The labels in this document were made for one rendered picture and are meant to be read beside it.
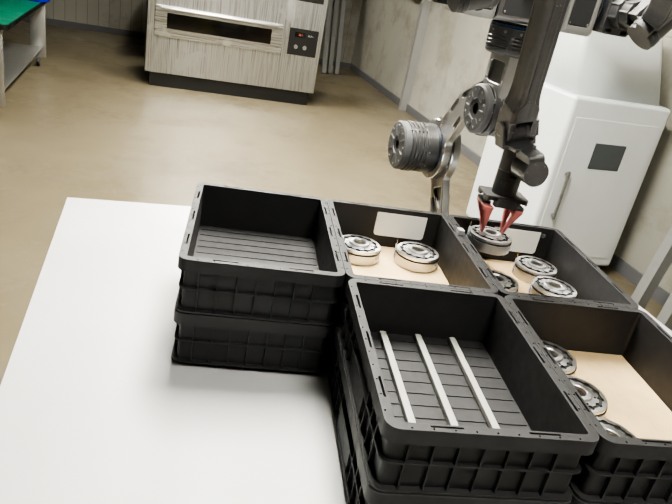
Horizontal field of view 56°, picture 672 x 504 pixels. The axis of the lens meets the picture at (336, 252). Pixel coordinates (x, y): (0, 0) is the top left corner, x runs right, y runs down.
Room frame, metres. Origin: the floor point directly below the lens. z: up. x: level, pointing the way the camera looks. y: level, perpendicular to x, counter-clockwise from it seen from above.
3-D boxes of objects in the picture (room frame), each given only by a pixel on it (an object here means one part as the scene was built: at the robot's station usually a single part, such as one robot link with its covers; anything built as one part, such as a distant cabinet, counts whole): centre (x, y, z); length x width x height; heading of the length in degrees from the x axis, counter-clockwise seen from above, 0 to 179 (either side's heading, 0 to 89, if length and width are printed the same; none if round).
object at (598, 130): (3.81, -1.24, 0.75); 0.76 x 0.64 x 1.49; 21
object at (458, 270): (1.25, -0.14, 0.87); 0.40 x 0.30 x 0.11; 11
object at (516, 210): (1.40, -0.36, 0.98); 0.07 x 0.07 x 0.09; 9
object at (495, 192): (1.39, -0.35, 1.05); 0.10 x 0.07 x 0.07; 100
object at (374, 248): (1.34, -0.05, 0.86); 0.10 x 0.10 x 0.01
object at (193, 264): (1.19, 0.16, 0.92); 0.40 x 0.30 x 0.02; 11
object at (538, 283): (1.32, -0.50, 0.86); 0.10 x 0.10 x 0.01
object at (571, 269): (1.30, -0.43, 0.87); 0.40 x 0.30 x 0.11; 11
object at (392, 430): (0.85, -0.21, 0.92); 0.40 x 0.30 x 0.02; 11
